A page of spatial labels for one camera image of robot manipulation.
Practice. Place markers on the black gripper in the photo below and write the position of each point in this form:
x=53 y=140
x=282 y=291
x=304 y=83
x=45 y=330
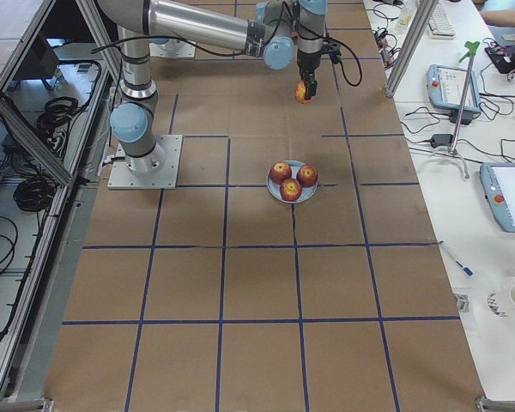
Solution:
x=305 y=67

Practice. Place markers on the yellow-red apple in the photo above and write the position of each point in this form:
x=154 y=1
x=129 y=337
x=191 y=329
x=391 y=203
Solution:
x=300 y=93

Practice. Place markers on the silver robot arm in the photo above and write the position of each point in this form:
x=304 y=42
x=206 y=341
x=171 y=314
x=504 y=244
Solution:
x=164 y=43
x=282 y=32

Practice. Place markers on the red apple plate side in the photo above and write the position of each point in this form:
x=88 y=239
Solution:
x=307 y=175

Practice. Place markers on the red apple plate back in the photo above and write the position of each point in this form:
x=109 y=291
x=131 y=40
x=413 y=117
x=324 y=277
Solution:
x=280 y=171

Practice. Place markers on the red apple plate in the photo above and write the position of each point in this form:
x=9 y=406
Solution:
x=290 y=190
x=280 y=171

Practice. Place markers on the red apple plate front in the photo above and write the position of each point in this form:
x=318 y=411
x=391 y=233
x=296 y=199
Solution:
x=290 y=190

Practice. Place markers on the light blue plate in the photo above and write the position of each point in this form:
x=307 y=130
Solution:
x=274 y=188

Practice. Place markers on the clear plastic bottle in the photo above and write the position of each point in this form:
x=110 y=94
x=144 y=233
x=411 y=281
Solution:
x=405 y=16

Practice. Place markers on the blue teach pendant far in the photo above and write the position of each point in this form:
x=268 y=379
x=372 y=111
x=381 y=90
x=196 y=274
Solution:
x=445 y=86

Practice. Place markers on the blue teach pendant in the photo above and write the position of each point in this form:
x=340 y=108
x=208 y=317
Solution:
x=498 y=182
x=445 y=86

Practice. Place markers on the black power adapter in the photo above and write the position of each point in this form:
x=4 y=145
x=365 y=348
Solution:
x=441 y=140

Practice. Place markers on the white keyboard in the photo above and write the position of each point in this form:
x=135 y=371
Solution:
x=439 y=25

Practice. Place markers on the green-tipped metal stand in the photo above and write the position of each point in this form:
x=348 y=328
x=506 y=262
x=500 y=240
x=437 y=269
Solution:
x=471 y=47

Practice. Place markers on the blue teach pendant near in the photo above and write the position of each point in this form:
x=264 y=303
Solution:
x=498 y=182

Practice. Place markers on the white blue pen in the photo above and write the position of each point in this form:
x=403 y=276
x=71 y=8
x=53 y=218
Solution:
x=457 y=260

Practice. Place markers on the white mug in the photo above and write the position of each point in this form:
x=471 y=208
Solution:
x=502 y=302

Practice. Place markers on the aluminium frame post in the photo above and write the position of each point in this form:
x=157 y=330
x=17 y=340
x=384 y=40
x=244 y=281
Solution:
x=416 y=29

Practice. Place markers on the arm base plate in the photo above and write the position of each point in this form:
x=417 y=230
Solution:
x=187 y=51
x=157 y=170

